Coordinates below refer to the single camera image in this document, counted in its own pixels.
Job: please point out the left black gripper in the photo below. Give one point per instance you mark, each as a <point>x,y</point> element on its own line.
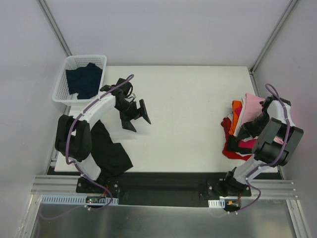
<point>134,115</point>

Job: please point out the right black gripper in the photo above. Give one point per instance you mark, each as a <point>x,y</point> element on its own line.
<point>246,130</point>

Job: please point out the magenta t shirt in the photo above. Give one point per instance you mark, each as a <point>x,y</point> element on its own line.
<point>247,142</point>

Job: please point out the pink t shirt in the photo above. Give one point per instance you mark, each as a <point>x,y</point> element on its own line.
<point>256,105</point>

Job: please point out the white plastic laundry basket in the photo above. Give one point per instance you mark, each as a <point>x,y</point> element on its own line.
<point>61,92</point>

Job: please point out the white t shirt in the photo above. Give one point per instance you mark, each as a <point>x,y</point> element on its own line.
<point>243,100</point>

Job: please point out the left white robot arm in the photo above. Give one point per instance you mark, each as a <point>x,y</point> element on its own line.
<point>73,135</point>

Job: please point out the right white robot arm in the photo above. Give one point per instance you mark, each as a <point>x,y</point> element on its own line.
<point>266,142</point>

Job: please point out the navy blue t shirt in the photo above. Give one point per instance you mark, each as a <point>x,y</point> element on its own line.
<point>84,81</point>

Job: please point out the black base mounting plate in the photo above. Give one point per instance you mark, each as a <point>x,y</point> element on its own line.
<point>194,198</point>

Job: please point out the aluminium frame rail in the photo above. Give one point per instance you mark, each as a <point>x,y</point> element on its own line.
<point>268,188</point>

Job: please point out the right white cable duct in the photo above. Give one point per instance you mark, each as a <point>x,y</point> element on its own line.
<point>216,203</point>

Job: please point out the white cable duct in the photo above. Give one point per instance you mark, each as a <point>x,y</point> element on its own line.
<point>78,200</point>
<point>216,203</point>

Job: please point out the left white cable duct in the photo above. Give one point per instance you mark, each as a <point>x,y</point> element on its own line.
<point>78,200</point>

